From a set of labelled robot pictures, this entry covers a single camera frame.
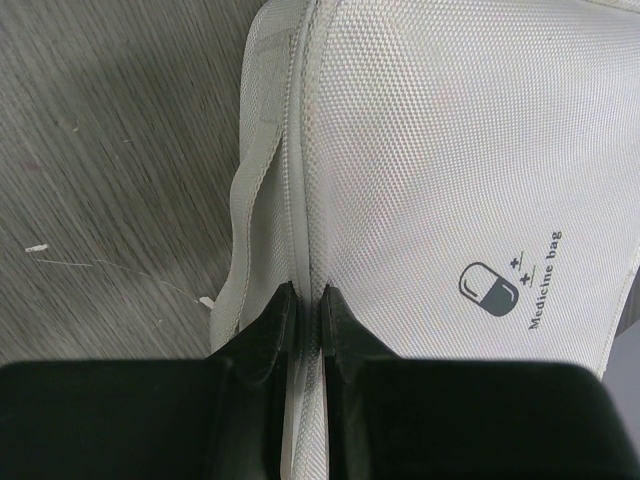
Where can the grey medicine kit case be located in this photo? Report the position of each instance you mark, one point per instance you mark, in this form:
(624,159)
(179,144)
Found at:
(466,173)

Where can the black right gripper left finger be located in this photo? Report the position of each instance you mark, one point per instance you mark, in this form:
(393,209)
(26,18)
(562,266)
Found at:
(221,417)

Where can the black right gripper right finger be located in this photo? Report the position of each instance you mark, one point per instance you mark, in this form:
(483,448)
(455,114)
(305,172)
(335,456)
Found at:
(396,418)

